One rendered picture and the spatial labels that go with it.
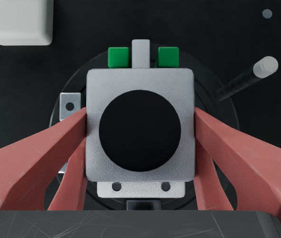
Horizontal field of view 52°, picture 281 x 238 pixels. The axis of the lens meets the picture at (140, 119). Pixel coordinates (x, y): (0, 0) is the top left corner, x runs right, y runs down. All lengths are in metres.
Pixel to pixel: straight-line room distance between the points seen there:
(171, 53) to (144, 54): 0.02
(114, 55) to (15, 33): 0.10
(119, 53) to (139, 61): 0.01
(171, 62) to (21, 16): 0.13
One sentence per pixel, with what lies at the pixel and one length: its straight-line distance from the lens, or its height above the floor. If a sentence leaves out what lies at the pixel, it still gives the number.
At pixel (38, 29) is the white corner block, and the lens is 0.24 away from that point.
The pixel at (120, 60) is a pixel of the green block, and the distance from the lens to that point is 0.16.
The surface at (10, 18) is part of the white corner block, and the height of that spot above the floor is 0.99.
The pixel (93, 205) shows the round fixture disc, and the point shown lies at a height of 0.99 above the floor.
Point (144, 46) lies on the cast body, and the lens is 0.16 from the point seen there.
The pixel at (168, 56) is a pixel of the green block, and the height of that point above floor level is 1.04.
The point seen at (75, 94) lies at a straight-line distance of 0.20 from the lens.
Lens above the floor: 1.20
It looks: 86 degrees down
